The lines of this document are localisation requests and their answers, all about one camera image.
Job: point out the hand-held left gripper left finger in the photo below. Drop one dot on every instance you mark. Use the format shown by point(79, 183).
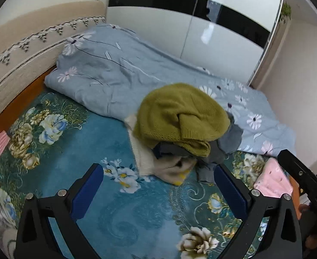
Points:
point(87, 194)

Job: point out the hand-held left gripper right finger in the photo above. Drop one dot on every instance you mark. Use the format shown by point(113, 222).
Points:
point(231, 194)

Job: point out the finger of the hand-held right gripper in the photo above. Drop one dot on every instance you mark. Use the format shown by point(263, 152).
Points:
point(295, 167)

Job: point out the olive green knit sweater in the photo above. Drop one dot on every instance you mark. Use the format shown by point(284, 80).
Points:
point(169, 113)

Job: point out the pink folded cloth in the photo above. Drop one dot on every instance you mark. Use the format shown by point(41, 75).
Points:
point(271, 178)

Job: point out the grey garment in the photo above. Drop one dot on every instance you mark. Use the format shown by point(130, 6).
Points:
point(231, 137)

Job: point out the cream knit sweater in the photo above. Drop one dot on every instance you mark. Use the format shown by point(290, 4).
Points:
point(145, 159)

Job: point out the light blue floral quilt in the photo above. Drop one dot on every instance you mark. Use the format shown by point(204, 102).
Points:
point(115, 72)

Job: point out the white glossy wardrobe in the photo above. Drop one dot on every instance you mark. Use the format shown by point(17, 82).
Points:
point(228, 45)

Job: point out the green plant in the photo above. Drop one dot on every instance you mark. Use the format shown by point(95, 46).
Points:
point(285, 12)

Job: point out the beige patterned headboard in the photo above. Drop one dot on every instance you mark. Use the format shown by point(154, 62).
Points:
point(26, 32)

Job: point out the orange wooden bed frame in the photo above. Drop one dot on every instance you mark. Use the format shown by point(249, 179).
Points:
point(21, 105)

